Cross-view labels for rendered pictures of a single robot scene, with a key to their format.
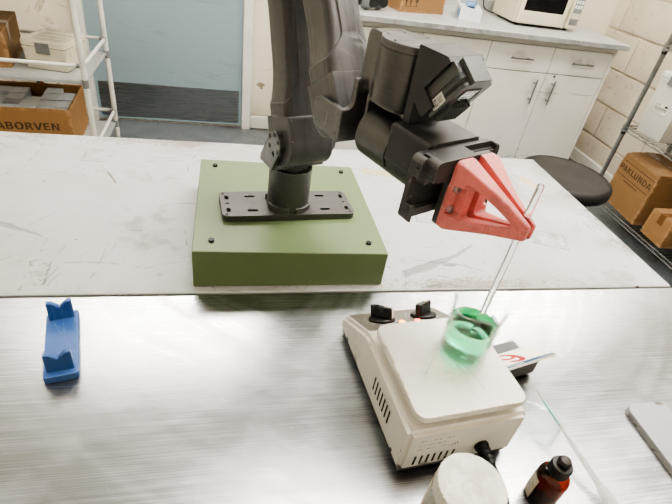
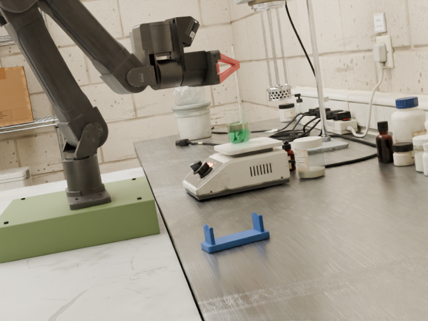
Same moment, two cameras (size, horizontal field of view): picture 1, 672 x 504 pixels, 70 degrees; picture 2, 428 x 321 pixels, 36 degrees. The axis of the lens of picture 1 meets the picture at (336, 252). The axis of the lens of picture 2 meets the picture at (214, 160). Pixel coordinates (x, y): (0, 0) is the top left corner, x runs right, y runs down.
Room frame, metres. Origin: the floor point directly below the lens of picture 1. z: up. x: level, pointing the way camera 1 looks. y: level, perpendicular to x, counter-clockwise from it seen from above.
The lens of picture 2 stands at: (0.24, 1.22, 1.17)
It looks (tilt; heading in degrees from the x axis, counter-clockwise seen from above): 9 degrees down; 278
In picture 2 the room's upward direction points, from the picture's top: 9 degrees counter-clockwise
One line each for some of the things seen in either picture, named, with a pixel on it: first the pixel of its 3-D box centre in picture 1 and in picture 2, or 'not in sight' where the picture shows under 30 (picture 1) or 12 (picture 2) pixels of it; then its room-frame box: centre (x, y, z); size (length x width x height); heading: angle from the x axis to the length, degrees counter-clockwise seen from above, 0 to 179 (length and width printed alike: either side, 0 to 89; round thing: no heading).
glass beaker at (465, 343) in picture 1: (469, 328); (239, 126); (0.36, -0.14, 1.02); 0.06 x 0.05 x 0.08; 134
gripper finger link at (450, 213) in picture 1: (493, 202); (217, 67); (0.38, -0.13, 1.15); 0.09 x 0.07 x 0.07; 41
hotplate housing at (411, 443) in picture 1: (426, 371); (238, 168); (0.37, -0.12, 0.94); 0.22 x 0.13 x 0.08; 21
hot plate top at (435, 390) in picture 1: (447, 363); (247, 145); (0.35, -0.13, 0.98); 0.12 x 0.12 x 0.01; 21
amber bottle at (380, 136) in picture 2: not in sight; (384, 141); (0.06, -0.20, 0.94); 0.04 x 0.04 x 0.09
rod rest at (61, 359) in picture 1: (60, 336); (234, 231); (0.35, 0.29, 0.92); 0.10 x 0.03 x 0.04; 29
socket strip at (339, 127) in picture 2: not in sight; (326, 121); (0.14, -0.88, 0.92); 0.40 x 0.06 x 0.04; 106
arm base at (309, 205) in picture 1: (289, 185); (83, 176); (0.63, 0.09, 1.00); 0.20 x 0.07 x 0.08; 112
